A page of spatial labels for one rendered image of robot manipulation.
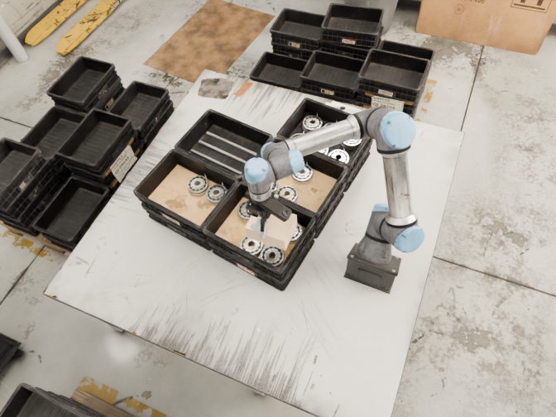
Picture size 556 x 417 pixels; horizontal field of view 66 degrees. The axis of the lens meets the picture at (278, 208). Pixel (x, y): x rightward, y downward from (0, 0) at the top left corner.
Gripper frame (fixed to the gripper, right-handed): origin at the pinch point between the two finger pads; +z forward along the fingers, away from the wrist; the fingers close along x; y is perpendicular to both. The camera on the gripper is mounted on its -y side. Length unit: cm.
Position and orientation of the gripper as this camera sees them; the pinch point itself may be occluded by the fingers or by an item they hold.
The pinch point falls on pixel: (270, 224)
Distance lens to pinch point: 162.4
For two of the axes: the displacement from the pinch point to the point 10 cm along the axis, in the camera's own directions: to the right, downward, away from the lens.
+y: -9.2, -2.9, 2.6
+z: 0.7, 5.3, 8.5
